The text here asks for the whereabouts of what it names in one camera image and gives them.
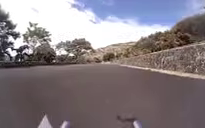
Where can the dry grassy hillside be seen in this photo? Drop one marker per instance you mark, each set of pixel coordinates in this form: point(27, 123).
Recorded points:
point(115, 50)

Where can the grey asphalt road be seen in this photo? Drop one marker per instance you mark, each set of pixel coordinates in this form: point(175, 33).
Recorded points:
point(100, 93)

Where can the row of trees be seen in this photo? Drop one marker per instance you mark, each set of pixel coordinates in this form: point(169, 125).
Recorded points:
point(40, 46)

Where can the robot's own part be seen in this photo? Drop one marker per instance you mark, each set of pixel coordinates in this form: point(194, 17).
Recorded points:
point(65, 124)

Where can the pale concrete kerb strip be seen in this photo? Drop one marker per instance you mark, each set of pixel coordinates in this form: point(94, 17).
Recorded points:
point(176, 72)

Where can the bushes on slope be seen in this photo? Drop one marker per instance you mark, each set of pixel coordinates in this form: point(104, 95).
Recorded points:
point(183, 33)

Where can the stone retaining wall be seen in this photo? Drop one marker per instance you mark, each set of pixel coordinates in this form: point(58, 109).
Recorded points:
point(176, 59)

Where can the low dark wall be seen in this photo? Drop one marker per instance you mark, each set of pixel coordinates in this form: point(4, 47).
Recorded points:
point(23, 63)

